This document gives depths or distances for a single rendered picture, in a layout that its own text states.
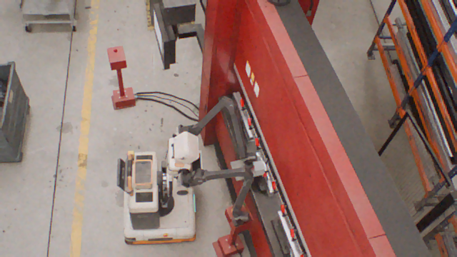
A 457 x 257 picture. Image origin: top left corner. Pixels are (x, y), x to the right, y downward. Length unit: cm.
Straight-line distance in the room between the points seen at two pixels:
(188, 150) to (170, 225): 112
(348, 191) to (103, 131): 339
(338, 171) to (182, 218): 226
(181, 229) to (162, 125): 137
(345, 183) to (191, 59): 371
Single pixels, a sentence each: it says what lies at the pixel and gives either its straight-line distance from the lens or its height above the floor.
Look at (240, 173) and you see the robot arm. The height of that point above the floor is 139.
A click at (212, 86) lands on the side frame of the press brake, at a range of 451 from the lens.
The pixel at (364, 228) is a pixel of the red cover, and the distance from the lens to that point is 265.
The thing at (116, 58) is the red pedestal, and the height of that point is 80.
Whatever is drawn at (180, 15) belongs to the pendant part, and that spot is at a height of 185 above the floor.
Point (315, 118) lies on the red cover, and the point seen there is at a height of 230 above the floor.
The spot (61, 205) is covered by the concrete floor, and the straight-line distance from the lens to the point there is 518.
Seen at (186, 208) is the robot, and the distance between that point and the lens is 473.
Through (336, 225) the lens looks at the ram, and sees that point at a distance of 299.
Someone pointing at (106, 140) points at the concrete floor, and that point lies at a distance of 545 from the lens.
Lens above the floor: 461
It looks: 57 degrees down
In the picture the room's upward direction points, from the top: 9 degrees clockwise
